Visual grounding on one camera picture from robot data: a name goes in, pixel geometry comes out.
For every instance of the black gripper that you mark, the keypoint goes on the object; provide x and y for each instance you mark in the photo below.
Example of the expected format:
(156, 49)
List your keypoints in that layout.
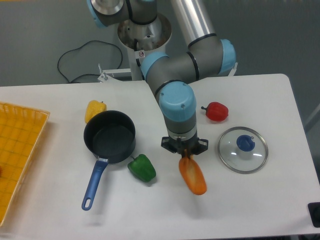
(194, 145)

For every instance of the long orange baguette bread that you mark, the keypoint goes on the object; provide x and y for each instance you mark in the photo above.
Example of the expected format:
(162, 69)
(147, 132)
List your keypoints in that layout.
(192, 174)

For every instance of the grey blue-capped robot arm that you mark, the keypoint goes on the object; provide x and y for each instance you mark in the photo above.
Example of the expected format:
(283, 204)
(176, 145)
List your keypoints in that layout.
(176, 99)

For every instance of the red bell pepper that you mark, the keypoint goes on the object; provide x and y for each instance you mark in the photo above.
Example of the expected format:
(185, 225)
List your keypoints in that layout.
(216, 111)

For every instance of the green bell pepper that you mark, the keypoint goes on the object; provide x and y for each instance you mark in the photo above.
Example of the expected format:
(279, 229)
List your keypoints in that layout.
(142, 168)

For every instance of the glass lid with blue knob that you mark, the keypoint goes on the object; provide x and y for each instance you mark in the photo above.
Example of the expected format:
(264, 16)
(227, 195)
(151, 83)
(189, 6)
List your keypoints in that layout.
(242, 150)

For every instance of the yellow bell pepper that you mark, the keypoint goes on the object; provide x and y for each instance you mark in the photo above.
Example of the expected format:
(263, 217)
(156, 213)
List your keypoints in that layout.
(94, 107)

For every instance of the black object at table edge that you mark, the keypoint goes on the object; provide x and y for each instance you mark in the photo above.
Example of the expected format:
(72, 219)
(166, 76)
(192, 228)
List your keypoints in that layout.
(314, 211)

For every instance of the yellow plastic basket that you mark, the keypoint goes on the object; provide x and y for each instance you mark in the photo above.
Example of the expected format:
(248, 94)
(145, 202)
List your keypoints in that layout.
(20, 130)

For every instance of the black saucepan with blue handle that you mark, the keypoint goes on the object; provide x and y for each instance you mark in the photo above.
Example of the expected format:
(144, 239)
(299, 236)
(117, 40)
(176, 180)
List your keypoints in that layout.
(111, 138)

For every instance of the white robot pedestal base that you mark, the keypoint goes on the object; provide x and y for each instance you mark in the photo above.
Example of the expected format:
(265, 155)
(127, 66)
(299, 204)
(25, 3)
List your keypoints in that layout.
(145, 33)

